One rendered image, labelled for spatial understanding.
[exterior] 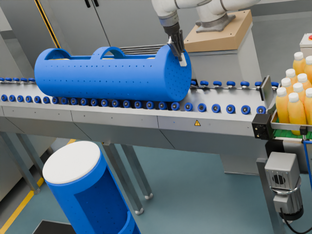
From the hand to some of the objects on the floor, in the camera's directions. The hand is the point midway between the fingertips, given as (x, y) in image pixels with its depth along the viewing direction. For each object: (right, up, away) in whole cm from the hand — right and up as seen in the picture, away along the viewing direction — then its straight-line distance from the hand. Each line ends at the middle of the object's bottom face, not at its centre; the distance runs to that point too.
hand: (181, 59), depth 238 cm
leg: (-18, -84, +101) cm, 133 cm away
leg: (-100, -79, +154) cm, 200 cm away
